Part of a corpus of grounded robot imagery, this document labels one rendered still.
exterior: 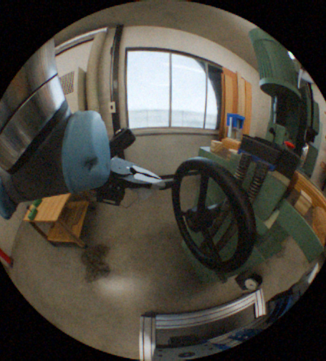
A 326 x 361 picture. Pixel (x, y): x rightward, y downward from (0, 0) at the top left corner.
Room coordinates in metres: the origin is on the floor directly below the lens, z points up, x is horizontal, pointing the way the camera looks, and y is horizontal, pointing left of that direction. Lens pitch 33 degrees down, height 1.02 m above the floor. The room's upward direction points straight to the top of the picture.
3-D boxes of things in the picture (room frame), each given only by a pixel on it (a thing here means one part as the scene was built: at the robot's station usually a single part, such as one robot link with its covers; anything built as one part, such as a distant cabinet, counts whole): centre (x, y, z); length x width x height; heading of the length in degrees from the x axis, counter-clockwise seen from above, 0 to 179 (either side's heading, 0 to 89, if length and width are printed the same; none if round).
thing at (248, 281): (-0.05, -0.30, 0.65); 0.06 x 0.04 x 0.08; 20
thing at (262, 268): (-0.03, -0.36, 0.58); 0.12 x 0.08 x 0.08; 110
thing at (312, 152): (0.18, -0.63, 1.02); 0.09 x 0.07 x 0.12; 20
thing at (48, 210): (0.47, 1.10, 0.32); 0.66 x 0.57 x 0.64; 16
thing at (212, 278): (0.30, -0.52, 0.36); 0.58 x 0.45 x 0.71; 110
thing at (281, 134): (0.27, -0.43, 1.03); 0.14 x 0.07 x 0.09; 110
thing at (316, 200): (0.20, -0.43, 0.92); 0.67 x 0.02 x 0.04; 20
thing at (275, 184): (0.16, -0.24, 0.92); 0.15 x 0.13 x 0.09; 20
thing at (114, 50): (1.34, 0.59, 1.35); 0.11 x 0.10 x 2.70; 105
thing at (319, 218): (-0.04, -0.42, 0.92); 0.14 x 0.09 x 0.04; 110
